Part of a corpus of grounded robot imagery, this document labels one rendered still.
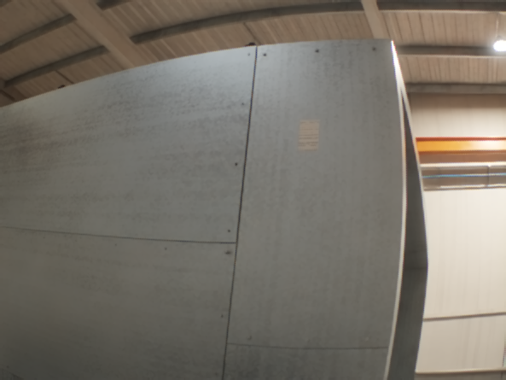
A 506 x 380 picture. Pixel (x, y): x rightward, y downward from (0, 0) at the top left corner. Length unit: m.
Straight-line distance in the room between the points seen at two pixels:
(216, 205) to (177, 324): 0.32
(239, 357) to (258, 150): 0.51
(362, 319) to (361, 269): 0.12
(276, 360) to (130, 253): 0.50
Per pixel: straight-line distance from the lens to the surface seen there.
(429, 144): 9.85
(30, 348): 1.65
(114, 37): 9.80
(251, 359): 1.16
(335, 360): 1.11
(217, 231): 1.24
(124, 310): 1.35
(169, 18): 9.69
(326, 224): 1.15
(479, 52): 9.64
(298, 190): 1.19
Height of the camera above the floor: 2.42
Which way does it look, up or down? 17 degrees up
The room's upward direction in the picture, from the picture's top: 6 degrees clockwise
